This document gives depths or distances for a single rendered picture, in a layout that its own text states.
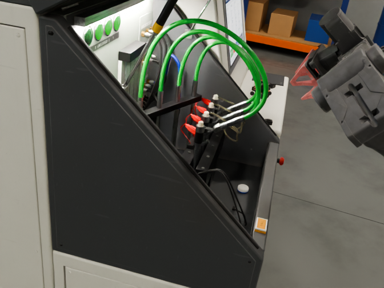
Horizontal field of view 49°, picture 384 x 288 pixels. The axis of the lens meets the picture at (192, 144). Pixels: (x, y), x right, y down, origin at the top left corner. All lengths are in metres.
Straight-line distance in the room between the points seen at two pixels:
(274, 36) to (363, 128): 5.98
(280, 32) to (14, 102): 5.75
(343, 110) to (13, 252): 1.06
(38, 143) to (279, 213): 2.06
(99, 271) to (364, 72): 0.92
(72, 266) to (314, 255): 1.69
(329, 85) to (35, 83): 0.67
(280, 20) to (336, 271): 4.59
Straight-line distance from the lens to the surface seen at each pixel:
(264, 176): 1.41
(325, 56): 1.10
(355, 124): 0.60
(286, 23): 6.58
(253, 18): 6.64
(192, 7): 1.58
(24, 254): 1.37
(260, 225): 1.17
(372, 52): 0.64
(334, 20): 1.04
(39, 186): 1.18
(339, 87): 0.63
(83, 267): 1.29
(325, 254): 2.71
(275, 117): 1.78
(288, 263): 2.56
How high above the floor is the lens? 1.67
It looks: 28 degrees down
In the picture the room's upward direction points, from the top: 7 degrees clockwise
